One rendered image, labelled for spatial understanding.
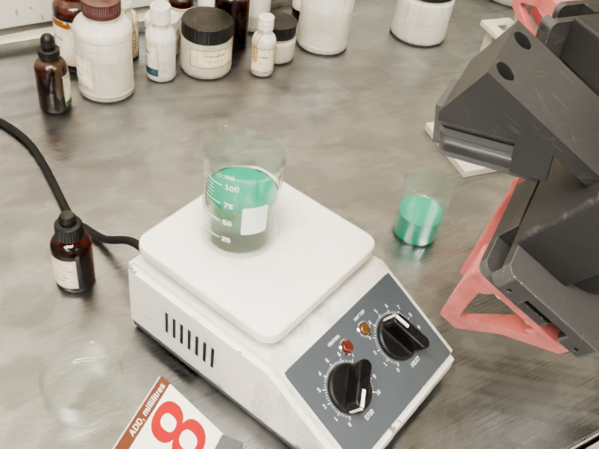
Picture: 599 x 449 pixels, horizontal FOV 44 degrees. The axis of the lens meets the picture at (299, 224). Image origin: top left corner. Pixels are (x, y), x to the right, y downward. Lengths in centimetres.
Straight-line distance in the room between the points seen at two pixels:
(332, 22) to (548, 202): 52
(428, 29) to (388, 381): 52
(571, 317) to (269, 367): 18
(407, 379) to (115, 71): 41
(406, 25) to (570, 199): 59
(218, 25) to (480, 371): 43
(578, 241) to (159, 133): 47
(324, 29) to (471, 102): 53
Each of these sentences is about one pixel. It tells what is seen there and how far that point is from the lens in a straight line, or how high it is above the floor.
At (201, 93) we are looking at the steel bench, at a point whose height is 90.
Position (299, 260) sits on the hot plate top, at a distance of 49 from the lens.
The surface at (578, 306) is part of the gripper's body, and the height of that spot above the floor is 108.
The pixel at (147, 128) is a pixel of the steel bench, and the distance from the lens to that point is 74.
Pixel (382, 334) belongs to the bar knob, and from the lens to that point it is 50.
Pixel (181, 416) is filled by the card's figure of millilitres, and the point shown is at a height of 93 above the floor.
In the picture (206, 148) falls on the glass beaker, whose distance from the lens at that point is 46.
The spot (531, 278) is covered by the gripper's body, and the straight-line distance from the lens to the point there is 36.
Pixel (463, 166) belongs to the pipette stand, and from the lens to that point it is 74.
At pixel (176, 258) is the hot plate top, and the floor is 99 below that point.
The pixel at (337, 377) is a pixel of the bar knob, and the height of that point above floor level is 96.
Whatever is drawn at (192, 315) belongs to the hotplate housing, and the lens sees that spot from 48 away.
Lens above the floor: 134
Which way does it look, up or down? 43 degrees down
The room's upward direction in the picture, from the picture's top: 9 degrees clockwise
